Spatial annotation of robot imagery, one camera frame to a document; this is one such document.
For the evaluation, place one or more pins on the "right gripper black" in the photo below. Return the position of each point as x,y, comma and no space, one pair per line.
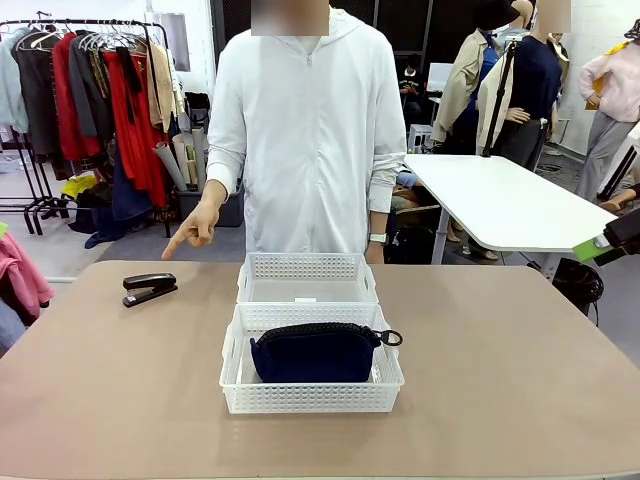
625,227

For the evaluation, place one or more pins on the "navy zipper pouch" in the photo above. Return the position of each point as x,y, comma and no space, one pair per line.
312,357

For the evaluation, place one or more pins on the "person left forearm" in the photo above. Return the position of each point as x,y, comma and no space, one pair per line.
385,195

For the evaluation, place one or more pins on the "person right forearm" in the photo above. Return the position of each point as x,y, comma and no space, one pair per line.
225,172

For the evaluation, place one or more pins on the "person left hand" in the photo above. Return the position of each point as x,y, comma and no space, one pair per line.
376,254

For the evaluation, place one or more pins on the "person right hand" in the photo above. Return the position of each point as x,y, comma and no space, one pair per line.
202,225

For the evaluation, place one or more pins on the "white folding table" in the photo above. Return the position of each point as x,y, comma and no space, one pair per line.
500,200

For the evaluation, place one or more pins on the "mannequin in pink top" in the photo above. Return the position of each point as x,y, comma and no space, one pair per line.
607,100

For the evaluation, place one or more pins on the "mannequin in navy top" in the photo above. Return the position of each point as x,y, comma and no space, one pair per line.
535,85

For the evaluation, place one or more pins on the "black bag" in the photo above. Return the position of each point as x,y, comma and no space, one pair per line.
410,245

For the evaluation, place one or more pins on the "black tripod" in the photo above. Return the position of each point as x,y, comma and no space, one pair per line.
500,95

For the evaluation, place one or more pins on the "mannequin in beige trench coat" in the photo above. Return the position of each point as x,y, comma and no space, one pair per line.
462,85

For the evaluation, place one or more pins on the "white wrist watch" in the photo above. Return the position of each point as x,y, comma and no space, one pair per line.
378,237

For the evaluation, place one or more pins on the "seated person in black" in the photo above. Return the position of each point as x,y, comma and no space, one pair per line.
412,90

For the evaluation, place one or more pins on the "white perforated plastic basket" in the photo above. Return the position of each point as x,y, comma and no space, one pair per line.
310,397
307,272

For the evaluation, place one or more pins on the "person torso white jacket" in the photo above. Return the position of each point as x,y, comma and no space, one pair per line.
310,150

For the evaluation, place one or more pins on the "grey storage bin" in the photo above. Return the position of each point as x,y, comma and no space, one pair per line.
230,212

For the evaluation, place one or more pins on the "beige rolled paper tube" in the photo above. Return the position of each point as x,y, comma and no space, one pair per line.
199,155

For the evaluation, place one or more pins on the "grey rolled paper tube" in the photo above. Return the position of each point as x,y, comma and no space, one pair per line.
169,165

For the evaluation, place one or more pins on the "black stapler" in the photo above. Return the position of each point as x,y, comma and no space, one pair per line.
150,287

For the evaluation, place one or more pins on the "beige garment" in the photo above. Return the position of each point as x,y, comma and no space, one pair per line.
162,85

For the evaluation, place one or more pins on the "red dress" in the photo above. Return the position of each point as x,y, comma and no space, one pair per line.
137,150

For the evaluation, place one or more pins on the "navy cloth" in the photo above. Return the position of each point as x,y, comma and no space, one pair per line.
125,200

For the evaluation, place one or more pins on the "yellow cloth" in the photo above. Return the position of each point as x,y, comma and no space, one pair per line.
80,186

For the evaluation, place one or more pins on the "grey jacket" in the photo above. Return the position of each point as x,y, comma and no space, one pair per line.
87,95

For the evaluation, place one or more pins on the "red jacket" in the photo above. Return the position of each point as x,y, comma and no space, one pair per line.
67,110

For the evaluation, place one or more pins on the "black clothes rack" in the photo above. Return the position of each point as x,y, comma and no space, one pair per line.
30,200

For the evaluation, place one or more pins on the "pink garment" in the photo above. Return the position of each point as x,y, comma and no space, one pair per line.
20,280

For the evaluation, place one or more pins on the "dark grey coat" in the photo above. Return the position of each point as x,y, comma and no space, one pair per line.
37,100

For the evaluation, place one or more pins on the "light blue fluffy garment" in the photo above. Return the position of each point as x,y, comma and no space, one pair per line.
11,85

